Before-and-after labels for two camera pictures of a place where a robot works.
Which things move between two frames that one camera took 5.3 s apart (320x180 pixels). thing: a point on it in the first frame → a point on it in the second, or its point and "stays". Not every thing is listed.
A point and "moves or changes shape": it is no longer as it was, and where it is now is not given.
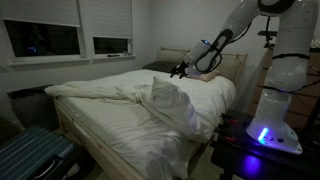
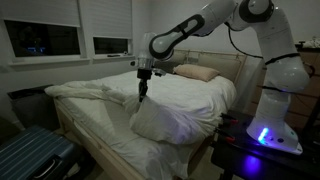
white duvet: x=186 y=108 moves or changes shape
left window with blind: x=43 y=32 stays
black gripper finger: x=180 y=71 → x=142 y=88
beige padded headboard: x=231 y=67 stays
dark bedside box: x=35 y=107 stays
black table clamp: x=224 y=129 stays
